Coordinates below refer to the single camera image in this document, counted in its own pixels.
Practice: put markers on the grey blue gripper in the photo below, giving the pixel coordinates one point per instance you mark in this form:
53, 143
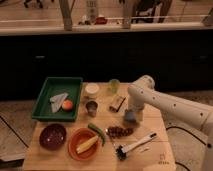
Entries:
130, 116

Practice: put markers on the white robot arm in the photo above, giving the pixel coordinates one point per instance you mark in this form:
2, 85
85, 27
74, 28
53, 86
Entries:
197, 115

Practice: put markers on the brown yellow sponge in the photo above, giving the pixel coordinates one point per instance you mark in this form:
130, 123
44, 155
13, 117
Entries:
116, 103

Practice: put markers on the green translucent cup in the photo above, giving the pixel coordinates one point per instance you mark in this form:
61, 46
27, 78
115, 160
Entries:
114, 85

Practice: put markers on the metal cup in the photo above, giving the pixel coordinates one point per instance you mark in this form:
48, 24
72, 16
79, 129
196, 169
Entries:
91, 107

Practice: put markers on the brown grape bunch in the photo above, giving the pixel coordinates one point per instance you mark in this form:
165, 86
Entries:
117, 132

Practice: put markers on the green okra pod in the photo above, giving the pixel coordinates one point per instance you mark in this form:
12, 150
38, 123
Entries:
98, 131

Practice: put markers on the white black dish brush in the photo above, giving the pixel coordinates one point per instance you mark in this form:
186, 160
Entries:
122, 151

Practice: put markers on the orange plate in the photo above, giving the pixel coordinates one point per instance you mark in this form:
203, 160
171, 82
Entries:
79, 137

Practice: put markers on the yellow corn cob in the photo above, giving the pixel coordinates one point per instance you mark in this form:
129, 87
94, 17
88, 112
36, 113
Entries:
87, 144

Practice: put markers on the orange fruit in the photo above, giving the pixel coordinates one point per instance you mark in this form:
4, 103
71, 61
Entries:
67, 105

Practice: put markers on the grey folded cloth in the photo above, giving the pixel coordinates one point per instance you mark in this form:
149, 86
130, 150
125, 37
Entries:
57, 101

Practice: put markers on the dark purple bowl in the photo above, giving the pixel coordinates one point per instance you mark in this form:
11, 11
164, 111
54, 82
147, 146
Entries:
52, 137

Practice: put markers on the green plastic tray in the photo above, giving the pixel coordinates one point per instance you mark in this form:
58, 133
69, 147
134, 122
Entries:
54, 92

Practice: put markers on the wooden post right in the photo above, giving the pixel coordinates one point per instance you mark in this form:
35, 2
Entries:
127, 13

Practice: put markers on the wooden post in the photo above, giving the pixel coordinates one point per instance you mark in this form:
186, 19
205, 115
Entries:
66, 14
127, 13

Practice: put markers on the wooden post left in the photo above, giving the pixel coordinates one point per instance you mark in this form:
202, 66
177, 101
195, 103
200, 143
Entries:
66, 14

